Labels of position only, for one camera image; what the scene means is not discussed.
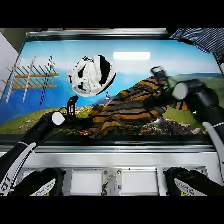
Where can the orange black striped garment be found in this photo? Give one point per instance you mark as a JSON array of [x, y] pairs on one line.
[[126, 111]]

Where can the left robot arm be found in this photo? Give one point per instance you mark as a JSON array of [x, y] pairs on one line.
[[39, 129]]

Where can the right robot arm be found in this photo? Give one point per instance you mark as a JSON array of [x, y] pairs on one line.
[[207, 100]]

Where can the white and black garment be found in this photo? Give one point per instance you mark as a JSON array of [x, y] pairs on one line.
[[87, 80]]

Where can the dark blue checked garment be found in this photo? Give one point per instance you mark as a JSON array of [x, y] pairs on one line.
[[204, 38]]

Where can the silver frame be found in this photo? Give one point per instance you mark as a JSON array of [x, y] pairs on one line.
[[133, 156]]

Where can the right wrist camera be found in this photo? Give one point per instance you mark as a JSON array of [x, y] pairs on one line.
[[158, 72]]

